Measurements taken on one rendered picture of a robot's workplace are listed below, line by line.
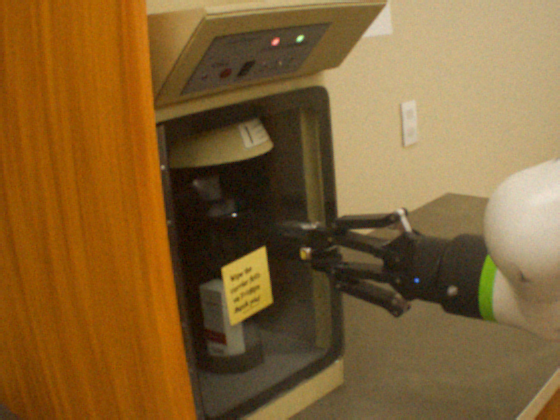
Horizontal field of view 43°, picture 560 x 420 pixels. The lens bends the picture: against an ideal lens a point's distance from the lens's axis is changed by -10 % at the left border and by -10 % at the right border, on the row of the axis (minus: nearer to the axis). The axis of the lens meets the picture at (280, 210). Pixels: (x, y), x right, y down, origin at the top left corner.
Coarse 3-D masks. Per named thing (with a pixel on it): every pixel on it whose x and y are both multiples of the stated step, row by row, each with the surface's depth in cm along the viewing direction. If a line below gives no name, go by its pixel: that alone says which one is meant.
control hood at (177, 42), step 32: (288, 0) 79; (320, 0) 83; (352, 0) 87; (384, 0) 92; (160, 32) 75; (192, 32) 72; (224, 32) 75; (352, 32) 94; (160, 64) 76; (192, 64) 77; (320, 64) 97; (160, 96) 78; (192, 96) 83
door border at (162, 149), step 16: (160, 128) 82; (160, 144) 82; (160, 160) 82; (176, 240) 85; (176, 256) 86; (176, 272) 86; (176, 288) 86; (192, 352) 89; (192, 368) 89; (192, 384) 90
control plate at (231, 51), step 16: (256, 32) 79; (272, 32) 81; (288, 32) 84; (304, 32) 86; (320, 32) 89; (208, 48) 76; (224, 48) 78; (240, 48) 80; (256, 48) 82; (272, 48) 85; (288, 48) 87; (304, 48) 90; (208, 64) 78; (224, 64) 81; (240, 64) 83; (256, 64) 85; (272, 64) 88; (288, 64) 91; (192, 80) 79; (208, 80) 81; (224, 80) 84; (240, 80) 86
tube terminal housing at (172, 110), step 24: (168, 0) 81; (192, 0) 84; (216, 0) 87; (240, 0) 90; (264, 0) 93; (312, 72) 101; (216, 96) 89; (240, 96) 92; (312, 384) 110; (336, 384) 114; (264, 408) 102; (288, 408) 106
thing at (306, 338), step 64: (192, 128) 85; (256, 128) 93; (320, 128) 102; (192, 192) 86; (256, 192) 94; (320, 192) 104; (192, 256) 88; (192, 320) 89; (256, 320) 97; (320, 320) 107; (256, 384) 98
